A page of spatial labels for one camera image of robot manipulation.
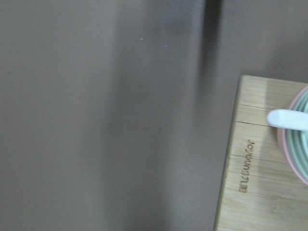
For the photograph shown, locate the bamboo cutting board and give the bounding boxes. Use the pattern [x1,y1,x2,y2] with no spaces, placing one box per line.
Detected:
[215,76,308,231]

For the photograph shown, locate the pink bowl under stack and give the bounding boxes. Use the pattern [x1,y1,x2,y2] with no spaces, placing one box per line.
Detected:
[277,86,308,185]

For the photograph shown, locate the green bowl stack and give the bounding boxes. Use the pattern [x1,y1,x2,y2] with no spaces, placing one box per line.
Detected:
[286,90,308,181]

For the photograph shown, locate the white ceramic spoon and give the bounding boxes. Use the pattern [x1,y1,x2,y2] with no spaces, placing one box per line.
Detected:
[267,109,308,131]

